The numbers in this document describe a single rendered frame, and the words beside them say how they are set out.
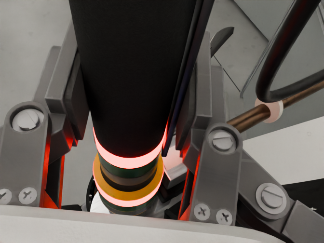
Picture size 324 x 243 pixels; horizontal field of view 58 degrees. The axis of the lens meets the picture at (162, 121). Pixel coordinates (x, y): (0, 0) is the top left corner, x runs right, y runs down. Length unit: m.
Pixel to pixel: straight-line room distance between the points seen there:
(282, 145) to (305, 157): 0.06
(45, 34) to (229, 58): 1.49
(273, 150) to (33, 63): 2.00
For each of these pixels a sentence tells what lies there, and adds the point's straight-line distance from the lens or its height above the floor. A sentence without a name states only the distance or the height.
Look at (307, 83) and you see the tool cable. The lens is 0.28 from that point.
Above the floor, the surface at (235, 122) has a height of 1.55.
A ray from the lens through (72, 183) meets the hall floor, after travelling 1.87.
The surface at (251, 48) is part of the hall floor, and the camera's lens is 2.68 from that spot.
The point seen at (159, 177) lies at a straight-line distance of 0.18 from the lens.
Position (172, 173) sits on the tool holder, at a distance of 0.21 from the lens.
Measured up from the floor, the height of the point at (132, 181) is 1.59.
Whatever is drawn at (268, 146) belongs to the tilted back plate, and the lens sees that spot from 0.69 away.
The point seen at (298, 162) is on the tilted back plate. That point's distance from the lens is 0.65.
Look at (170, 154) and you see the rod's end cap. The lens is 0.21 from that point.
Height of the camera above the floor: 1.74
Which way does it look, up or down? 59 degrees down
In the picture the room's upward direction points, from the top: 12 degrees clockwise
